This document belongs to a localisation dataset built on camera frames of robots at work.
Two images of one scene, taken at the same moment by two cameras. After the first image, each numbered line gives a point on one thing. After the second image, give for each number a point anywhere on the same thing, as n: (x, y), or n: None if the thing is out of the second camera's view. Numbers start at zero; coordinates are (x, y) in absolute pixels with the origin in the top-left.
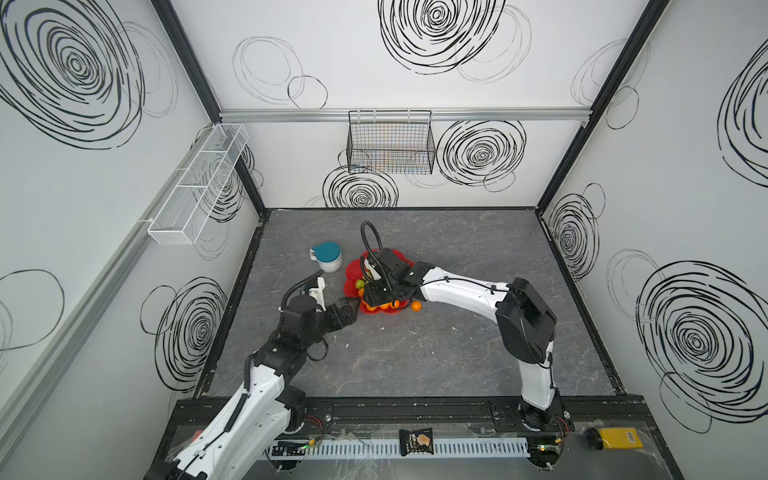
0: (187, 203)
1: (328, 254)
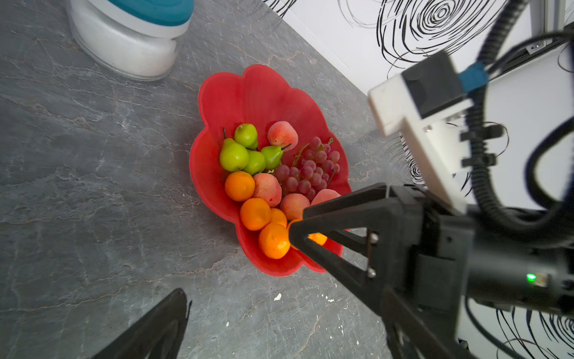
0: None
1: (133, 39)
